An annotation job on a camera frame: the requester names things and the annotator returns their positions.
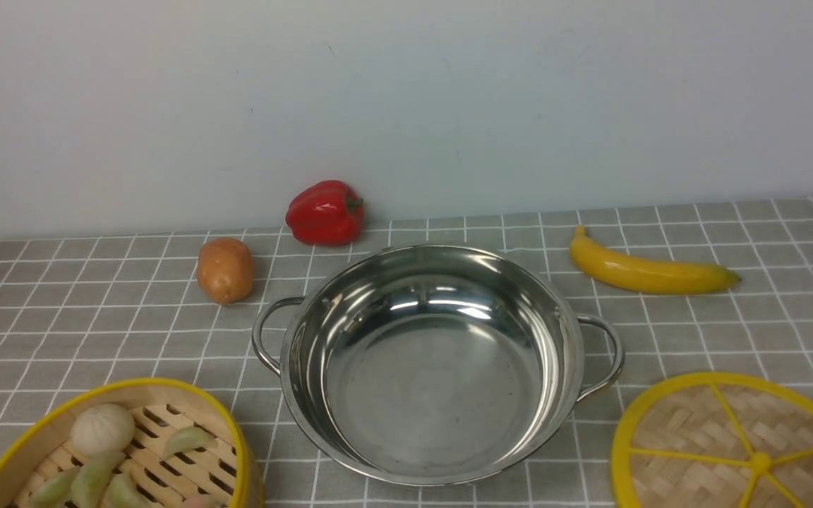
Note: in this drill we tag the yellow bamboo steamer basket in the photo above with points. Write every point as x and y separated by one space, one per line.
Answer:
228 470

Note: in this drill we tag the yellow woven steamer lid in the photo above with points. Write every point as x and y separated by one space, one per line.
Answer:
714 440

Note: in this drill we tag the stainless steel pot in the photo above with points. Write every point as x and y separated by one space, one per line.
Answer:
434 365

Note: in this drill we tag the red bell pepper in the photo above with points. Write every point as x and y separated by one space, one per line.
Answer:
330 213

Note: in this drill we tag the brown potato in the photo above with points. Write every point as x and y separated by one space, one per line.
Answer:
225 270

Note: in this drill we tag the yellow banana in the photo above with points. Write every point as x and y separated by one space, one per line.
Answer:
647 275

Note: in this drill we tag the green dumpling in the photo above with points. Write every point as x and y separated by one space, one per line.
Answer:
55 491
88 487
123 492
187 439

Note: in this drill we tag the pink dumpling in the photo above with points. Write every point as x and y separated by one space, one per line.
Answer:
201 501

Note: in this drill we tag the white steamed bun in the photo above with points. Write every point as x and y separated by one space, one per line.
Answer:
103 428

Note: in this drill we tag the grey checked tablecloth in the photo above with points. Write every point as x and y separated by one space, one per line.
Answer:
79 313

